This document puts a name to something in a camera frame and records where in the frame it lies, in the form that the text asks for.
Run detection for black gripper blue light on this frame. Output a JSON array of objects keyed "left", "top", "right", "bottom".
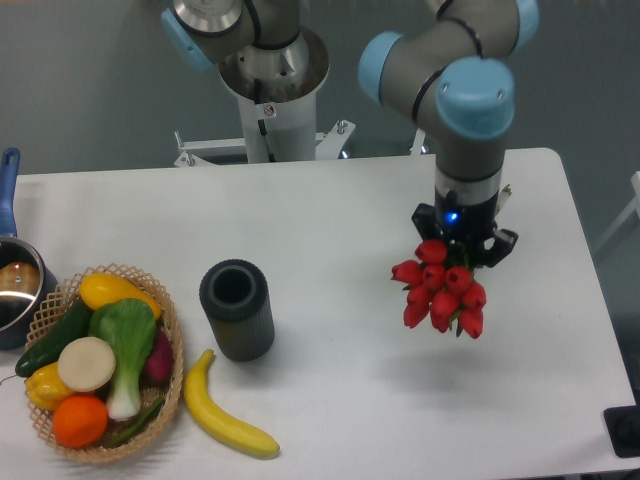
[{"left": 411, "top": 189, "right": 519, "bottom": 268}]

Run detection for red tulip bouquet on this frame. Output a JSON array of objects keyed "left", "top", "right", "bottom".
[{"left": 391, "top": 239, "right": 486, "bottom": 339}]

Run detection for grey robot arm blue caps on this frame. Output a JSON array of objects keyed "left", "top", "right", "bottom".
[{"left": 161, "top": 1, "right": 539, "bottom": 267}]

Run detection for dark grey ribbed vase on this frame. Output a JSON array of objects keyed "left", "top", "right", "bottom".
[{"left": 199, "top": 259, "right": 275, "bottom": 362}]

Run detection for black device at edge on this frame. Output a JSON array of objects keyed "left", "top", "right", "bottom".
[{"left": 603, "top": 405, "right": 639, "bottom": 458}]

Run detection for yellow banana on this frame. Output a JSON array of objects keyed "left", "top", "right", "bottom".
[{"left": 183, "top": 349, "right": 280, "bottom": 460}]

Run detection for purple sweet potato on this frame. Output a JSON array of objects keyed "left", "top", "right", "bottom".
[{"left": 143, "top": 329, "right": 174, "bottom": 384}]

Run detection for green bok choy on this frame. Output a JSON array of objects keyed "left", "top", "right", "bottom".
[{"left": 89, "top": 298, "right": 156, "bottom": 421}]

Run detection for green bean pod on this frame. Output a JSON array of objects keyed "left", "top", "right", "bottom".
[{"left": 105, "top": 396, "right": 165, "bottom": 448}]

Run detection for yellow squash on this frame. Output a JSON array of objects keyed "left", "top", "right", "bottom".
[{"left": 79, "top": 273, "right": 162, "bottom": 320}]

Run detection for dark green cucumber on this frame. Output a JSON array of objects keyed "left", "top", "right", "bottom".
[{"left": 15, "top": 300, "right": 93, "bottom": 378}]

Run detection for cream round disc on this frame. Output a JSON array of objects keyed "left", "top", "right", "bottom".
[{"left": 57, "top": 336, "right": 116, "bottom": 393}]

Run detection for woven wicker basket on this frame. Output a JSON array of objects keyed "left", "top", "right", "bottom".
[{"left": 16, "top": 264, "right": 183, "bottom": 463}]

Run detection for orange fruit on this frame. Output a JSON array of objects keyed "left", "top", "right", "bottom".
[{"left": 52, "top": 395, "right": 109, "bottom": 448}]

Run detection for yellow bell pepper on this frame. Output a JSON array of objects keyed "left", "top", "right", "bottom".
[{"left": 25, "top": 362, "right": 75, "bottom": 411}]

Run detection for white metal base frame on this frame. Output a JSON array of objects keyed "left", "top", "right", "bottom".
[{"left": 174, "top": 119, "right": 431, "bottom": 167}]

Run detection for white furniture frame right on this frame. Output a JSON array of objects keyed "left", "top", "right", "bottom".
[{"left": 592, "top": 171, "right": 639, "bottom": 261}]

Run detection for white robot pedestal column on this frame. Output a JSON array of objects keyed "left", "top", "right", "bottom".
[{"left": 236, "top": 91, "right": 316, "bottom": 164}]

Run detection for black cable on pedestal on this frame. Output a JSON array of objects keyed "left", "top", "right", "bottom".
[{"left": 252, "top": 77, "right": 277, "bottom": 164}]

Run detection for blue handled saucepan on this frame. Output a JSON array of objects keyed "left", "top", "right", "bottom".
[{"left": 1, "top": 148, "right": 57, "bottom": 350}]

